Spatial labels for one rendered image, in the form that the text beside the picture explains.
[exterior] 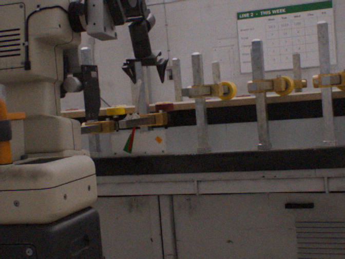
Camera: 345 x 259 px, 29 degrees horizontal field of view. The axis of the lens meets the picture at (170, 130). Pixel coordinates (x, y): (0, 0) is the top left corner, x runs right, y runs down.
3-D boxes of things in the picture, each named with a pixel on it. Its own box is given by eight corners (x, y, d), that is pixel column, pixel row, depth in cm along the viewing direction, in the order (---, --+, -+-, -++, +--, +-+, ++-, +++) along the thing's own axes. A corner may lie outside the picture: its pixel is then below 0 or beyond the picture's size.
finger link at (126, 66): (132, 79, 218) (127, 53, 214) (152, 78, 216) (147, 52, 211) (125, 88, 213) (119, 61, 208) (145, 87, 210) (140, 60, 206)
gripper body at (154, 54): (133, 56, 214) (128, 35, 210) (162, 55, 210) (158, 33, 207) (126, 64, 208) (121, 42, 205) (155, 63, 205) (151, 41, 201)
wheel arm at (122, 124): (127, 130, 244) (126, 118, 244) (118, 130, 246) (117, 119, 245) (171, 122, 284) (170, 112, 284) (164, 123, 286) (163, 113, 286)
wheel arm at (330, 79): (331, 84, 217) (330, 73, 217) (320, 85, 219) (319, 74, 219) (350, 82, 263) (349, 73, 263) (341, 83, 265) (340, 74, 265)
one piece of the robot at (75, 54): (83, 121, 182) (77, 43, 181) (-2, 127, 191) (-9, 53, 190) (107, 117, 198) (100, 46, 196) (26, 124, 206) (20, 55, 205)
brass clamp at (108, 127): (108, 133, 277) (107, 121, 277) (80, 134, 282) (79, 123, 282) (115, 131, 283) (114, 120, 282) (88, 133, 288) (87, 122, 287)
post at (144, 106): (151, 167, 272) (141, 52, 270) (143, 168, 273) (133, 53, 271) (154, 166, 275) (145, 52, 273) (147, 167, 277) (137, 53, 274)
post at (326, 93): (334, 150, 243) (326, 20, 241) (325, 150, 245) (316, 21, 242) (336, 149, 246) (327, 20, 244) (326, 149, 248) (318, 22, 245)
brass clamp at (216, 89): (218, 96, 257) (217, 83, 257) (187, 98, 262) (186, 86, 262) (223, 95, 263) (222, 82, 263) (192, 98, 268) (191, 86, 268)
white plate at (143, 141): (167, 154, 268) (165, 129, 267) (111, 156, 278) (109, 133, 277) (168, 153, 268) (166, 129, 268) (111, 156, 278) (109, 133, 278)
